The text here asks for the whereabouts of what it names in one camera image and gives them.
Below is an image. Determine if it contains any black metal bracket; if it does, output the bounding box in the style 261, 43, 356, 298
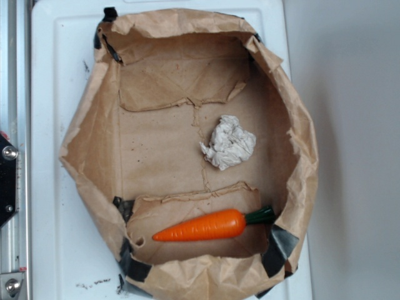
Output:
0, 131, 19, 228

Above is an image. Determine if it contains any crumpled white paper ball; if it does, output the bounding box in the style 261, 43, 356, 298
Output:
199, 115, 256, 171

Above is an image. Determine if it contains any brown paper bag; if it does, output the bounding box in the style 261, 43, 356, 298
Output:
59, 9, 318, 299

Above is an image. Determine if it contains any aluminium frame rail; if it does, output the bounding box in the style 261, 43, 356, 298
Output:
1, 1, 34, 299

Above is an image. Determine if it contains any white plastic tray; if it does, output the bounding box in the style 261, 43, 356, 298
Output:
31, 1, 312, 299

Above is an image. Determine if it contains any orange toy carrot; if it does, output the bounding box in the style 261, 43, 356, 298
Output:
152, 206, 276, 242

